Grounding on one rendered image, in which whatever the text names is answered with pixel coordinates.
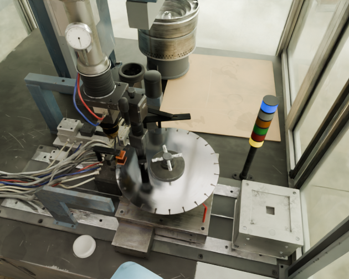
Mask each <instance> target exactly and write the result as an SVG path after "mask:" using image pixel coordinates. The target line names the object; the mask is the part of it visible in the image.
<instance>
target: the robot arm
mask: <svg viewBox="0 0 349 279"><path fill-rule="evenodd" d="M111 279H163V278H161V277H160V276H158V275H156V274H155V273H153V272H151V271H150V270H148V269H146V268H144V267H142V266H141V265H139V264H137V263H135V262H125V263H123V264H122V265H121V266H120V267H119V268H118V269H117V270H116V272H115V273H114V275H113V276H112V277H111Z"/></svg>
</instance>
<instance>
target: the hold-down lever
mask: <svg viewBox="0 0 349 279"><path fill-rule="evenodd" d="M119 105H120V109H121V111H122V112H123V115H124V120H125V125H129V124H130V119H129V113H128V110H129V103H128V100H127V98H125V97H122V98H120V99H119Z"/></svg>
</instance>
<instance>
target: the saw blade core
mask: <svg viewBox="0 0 349 279"><path fill-rule="evenodd" d="M187 133H189V134H187ZM148 138H149V142H148V144H147V145H146V158H147V163H141V164H139V163H138V159H137V155H136V150H135V148H134V147H131V146H130V145H129V144H127V145H126V146H125V148H124V149H123V151H125V152H126V153H125V155H124V158H123V159H118V160H117V164H116V179H118V180H117V183H118V185H119V188H120V190H121V191H122V193H123V195H124V196H125V197H126V198H127V199H128V200H130V199H131V200H130V202H131V203H132V204H133V205H135V206H137V207H138V208H141V207H142V205H143V204H144V206H143V207H142V208H141V209H142V210H144V211H147V212H150V213H155V214H161V215H169V209H170V210H171V211H170V215H172V214H179V213H184V210H185V212H186V211H189V210H191V209H194V208H195V207H197V205H200V204H202V203H203V202H204V201H205V200H206V199H207V198H208V197H209V196H210V195H211V194H212V192H213V191H214V189H215V187H216V185H217V182H218V178H219V164H218V158H217V156H216V154H215V152H214V150H213V148H212V147H211V146H210V145H209V144H208V143H207V142H206V141H205V140H204V139H203V138H202V137H200V138H199V135H197V134H195V133H193V132H189V131H187V130H184V129H180V128H179V129H178V131H177V128H173V127H166V128H165V127H164V128H157V129H155V132H154V130H149V131H148ZM197 138H198V139H197ZM207 144H208V145H207ZM163 145H166V148H167V150H169V151H175V152H177V153H179V154H180V153H182V154H183V156H182V157H183V159H184V162H185V169H184V172H183V173H182V175H181V176H180V177H178V178H177V179H174V180H169V181H166V180H160V179H158V178H156V177H155V176H154V175H153V174H152V172H151V168H150V162H151V159H152V158H153V156H154V155H155V154H157V153H158V152H161V151H163ZM205 145H206V146H205ZM126 148H128V149H126ZM214 163H215V164H214ZM214 174H217V175H214ZM120 178H122V179H120ZM211 184H213V185H214V186H213V185H211ZM125 188H126V189H125ZM123 189H124V190H123ZM204 194H206V195H207V196H206V195H204ZM132 197H133V199H132ZM194 202H196V203H197V204H196V203H194ZM182 207H184V210H183V208H182ZM155 209H157V210H156V212H155Z"/></svg>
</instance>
